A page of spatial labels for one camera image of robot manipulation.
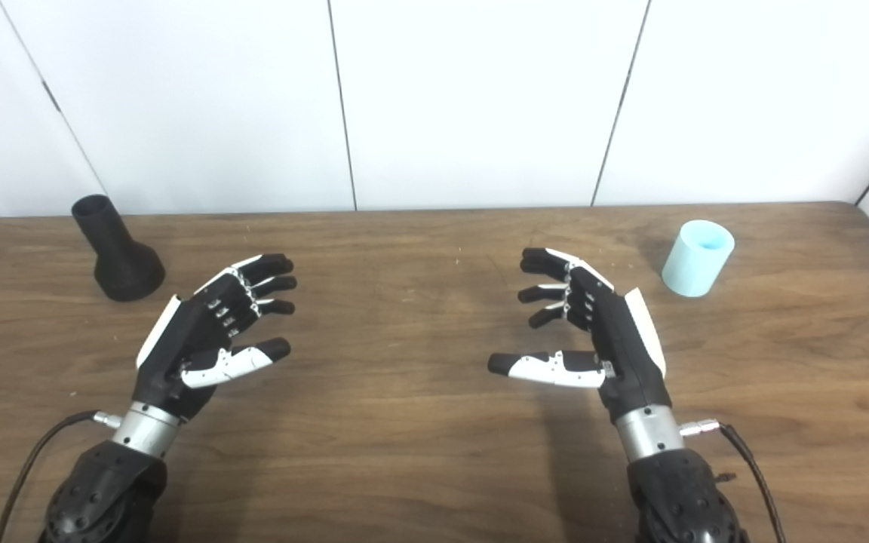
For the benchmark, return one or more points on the black flared nozzle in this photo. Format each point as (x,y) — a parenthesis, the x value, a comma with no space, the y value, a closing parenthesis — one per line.
(121,264)

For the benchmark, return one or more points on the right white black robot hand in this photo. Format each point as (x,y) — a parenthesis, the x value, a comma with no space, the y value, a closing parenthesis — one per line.
(627,347)

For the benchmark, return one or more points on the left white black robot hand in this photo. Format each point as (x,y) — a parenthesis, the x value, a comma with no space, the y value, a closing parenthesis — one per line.
(178,339)

